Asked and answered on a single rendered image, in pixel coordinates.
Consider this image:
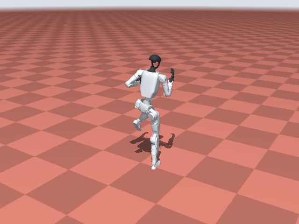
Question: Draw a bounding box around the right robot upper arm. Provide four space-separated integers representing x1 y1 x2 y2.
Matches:
158 74 170 97

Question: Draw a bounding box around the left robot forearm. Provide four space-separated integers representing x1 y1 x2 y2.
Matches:
131 81 140 87

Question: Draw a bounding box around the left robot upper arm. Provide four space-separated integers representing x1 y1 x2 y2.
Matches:
125 70 144 88

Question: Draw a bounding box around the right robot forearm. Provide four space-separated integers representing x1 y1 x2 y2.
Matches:
168 80 173 95

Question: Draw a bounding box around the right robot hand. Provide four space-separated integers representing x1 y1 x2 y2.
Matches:
169 68 174 83

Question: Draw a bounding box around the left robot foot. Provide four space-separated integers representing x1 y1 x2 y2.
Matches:
133 120 141 131

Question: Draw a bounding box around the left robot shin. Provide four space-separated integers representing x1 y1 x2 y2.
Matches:
137 113 148 123

